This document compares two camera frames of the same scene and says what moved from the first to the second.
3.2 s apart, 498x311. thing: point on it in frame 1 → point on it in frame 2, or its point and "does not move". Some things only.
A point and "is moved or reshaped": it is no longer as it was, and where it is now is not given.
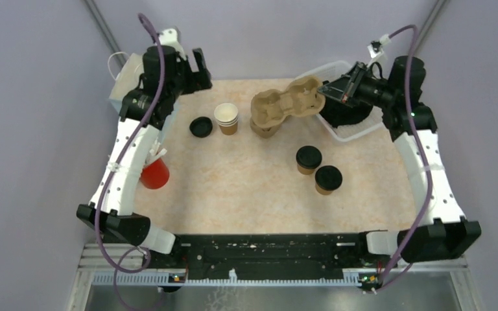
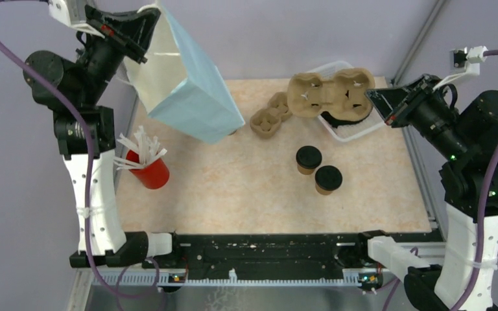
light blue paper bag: [128, 74] is moved or reshaped
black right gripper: [342, 89] → [394, 103]
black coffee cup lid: [308, 157] does not move
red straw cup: [155, 175] does not move
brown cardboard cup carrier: [269, 108] is moved or reshaped
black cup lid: [328, 177] does not move
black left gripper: [198, 80] → [130, 32]
